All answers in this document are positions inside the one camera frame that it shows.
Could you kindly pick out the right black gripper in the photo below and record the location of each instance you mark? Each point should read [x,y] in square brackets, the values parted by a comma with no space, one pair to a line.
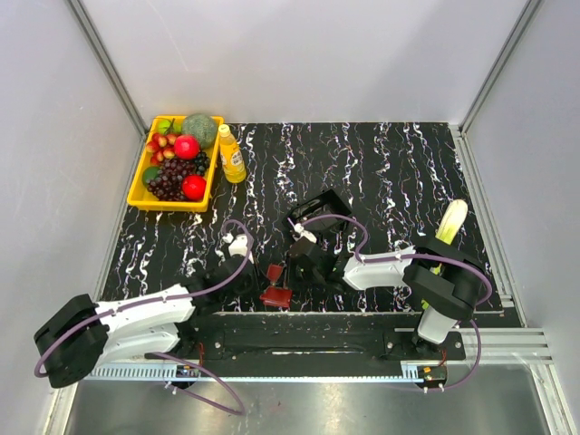
[293,280]

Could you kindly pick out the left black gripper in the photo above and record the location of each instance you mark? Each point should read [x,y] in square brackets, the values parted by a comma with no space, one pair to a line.
[253,292]

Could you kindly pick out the red leather card holder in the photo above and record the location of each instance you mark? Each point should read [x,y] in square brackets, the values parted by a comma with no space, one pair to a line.
[275,295]

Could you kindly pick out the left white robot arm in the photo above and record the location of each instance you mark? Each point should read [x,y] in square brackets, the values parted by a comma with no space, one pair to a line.
[169,307]

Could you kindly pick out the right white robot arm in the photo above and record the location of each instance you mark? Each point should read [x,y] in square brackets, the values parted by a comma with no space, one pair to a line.
[451,283]

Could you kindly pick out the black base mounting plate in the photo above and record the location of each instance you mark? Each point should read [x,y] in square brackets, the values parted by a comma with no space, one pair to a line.
[219,335]

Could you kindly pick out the red apple lower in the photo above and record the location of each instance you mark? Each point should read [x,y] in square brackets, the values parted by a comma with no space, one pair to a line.
[194,187]

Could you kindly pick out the red apple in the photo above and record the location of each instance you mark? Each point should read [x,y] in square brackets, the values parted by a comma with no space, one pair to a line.
[186,147]
[194,187]

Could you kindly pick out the yellow juice bottle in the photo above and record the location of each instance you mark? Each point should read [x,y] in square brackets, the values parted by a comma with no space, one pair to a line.
[231,157]

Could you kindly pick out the dark purple grape bunch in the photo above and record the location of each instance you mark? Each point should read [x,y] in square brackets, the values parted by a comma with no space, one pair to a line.
[172,174]

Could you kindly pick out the yellow plastic tray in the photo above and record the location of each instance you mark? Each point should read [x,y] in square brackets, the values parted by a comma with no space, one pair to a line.
[140,198]

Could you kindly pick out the green lime fruit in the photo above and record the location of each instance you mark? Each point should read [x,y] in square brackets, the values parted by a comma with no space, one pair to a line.
[150,175]

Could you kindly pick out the red apple upper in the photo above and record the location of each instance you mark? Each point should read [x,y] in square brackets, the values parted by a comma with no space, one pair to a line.
[186,147]

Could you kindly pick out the small red fruits cluster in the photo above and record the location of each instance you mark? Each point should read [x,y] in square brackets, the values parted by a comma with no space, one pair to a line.
[161,148]

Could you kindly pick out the green broccoli head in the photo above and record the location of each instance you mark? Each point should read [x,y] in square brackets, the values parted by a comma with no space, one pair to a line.
[202,127]

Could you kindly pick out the green pear fruit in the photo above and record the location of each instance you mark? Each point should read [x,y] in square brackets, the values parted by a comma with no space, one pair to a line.
[168,126]

